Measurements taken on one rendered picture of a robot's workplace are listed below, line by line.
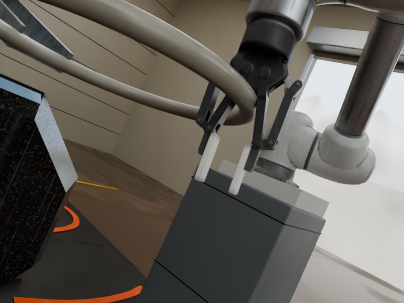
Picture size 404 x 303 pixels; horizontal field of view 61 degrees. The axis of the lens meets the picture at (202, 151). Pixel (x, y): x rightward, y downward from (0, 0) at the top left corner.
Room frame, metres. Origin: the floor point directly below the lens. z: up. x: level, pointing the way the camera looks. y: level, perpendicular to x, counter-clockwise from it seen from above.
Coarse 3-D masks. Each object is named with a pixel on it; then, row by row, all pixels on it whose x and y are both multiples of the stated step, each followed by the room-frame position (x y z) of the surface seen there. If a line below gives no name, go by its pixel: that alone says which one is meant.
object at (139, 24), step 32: (64, 0) 0.32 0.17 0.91; (96, 0) 0.32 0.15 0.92; (0, 32) 0.59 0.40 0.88; (128, 32) 0.34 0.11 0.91; (160, 32) 0.34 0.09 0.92; (64, 64) 0.72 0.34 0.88; (192, 64) 0.37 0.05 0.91; (224, 64) 0.39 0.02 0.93; (128, 96) 0.78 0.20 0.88; (256, 96) 0.47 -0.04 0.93
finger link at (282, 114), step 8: (296, 88) 0.46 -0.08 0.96; (288, 96) 0.46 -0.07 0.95; (288, 104) 0.46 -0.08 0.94; (280, 112) 0.46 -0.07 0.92; (288, 112) 0.47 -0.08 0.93; (280, 120) 0.46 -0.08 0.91; (272, 128) 0.46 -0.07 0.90; (280, 128) 0.45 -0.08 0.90; (272, 136) 0.46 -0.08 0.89; (280, 136) 0.48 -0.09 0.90; (272, 144) 0.45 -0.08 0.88
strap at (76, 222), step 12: (60, 228) 2.24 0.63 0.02; (72, 228) 2.33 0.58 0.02; (24, 300) 1.37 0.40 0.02; (36, 300) 1.40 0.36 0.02; (48, 300) 1.44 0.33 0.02; (60, 300) 1.47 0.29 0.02; (72, 300) 1.51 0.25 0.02; (84, 300) 1.55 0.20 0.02; (96, 300) 1.60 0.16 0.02; (108, 300) 1.64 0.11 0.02; (120, 300) 1.70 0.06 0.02
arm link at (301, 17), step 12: (252, 0) 0.48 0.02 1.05; (264, 0) 0.46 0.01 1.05; (276, 0) 0.45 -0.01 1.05; (288, 0) 0.45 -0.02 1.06; (300, 0) 0.45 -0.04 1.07; (312, 0) 0.46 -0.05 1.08; (252, 12) 0.47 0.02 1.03; (264, 12) 0.46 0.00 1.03; (276, 12) 0.45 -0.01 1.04; (288, 12) 0.45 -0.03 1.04; (300, 12) 0.46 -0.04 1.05; (312, 12) 0.48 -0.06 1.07; (288, 24) 0.46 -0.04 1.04; (300, 24) 0.46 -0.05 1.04; (300, 36) 0.48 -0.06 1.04
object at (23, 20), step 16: (0, 0) 0.70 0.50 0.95; (16, 0) 0.89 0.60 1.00; (0, 16) 0.67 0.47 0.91; (16, 16) 0.66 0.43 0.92; (32, 16) 0.83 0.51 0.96; (32, 32) 0.81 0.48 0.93; (48, 32) 0.78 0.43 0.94; (16, 48) 0.65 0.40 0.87; (64, 48) 0.73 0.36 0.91; (48, 64) 0.71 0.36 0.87
